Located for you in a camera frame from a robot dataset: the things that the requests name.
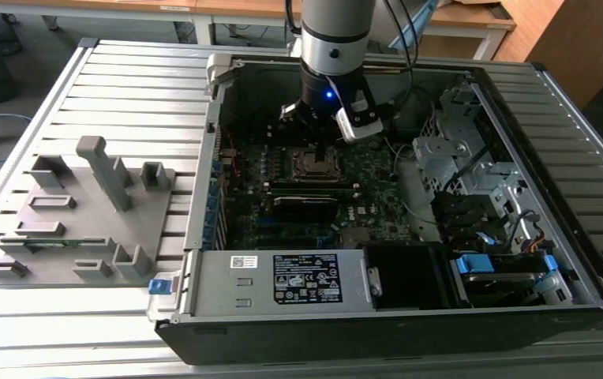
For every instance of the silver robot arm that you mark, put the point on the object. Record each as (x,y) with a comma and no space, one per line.
(335,23)

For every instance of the CPU socket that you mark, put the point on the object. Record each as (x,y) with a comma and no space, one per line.
(298,166)

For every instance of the green RAM stick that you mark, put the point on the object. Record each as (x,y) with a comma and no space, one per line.
(54,244)
(312,192)

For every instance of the green motherboard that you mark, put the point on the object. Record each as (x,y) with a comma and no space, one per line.
(380,197)

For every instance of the black graphics card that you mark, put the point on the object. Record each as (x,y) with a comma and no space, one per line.
(304,209)

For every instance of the blue card retainer strip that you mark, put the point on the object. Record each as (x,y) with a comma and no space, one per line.
(211,205)

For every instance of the chipset heatsink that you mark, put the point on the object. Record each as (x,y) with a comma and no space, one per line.
(355,235)

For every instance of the silver metal drive cage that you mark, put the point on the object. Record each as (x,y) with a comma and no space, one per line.
(496,185)

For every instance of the wooden cabinet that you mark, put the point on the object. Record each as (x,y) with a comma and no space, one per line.
(570,39)

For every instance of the grey power supply unit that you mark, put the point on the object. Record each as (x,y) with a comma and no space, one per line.
(218,284)

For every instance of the hard disk in blue carrier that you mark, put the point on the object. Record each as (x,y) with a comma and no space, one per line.
(472,263)

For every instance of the grey parts rack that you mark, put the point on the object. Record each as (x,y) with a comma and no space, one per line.
(96,245)

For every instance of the blue case latch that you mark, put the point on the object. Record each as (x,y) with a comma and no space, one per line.
(159,287)

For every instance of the black PC case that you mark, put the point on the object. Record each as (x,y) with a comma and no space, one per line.
(332,343)

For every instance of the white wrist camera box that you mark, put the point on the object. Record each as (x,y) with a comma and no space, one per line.
(359,128)

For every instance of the silver metal bracket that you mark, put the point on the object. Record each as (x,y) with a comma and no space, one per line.
(434,152)

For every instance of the wooden desk white frame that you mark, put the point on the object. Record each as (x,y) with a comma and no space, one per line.
(96,4)
(464,19)

